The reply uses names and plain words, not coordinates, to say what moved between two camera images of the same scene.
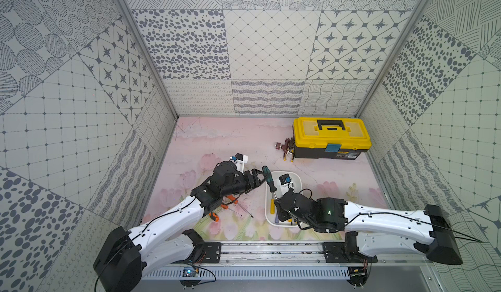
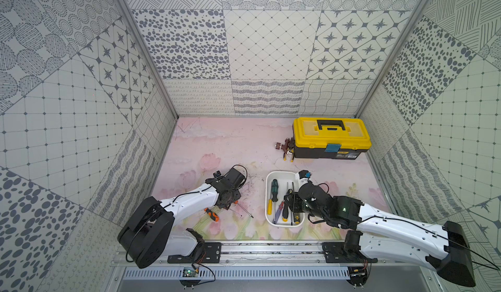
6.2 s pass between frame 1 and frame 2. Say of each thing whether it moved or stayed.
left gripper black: moved
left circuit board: stayed
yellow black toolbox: stayed
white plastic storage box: stayed
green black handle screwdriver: moved
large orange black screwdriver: stayed
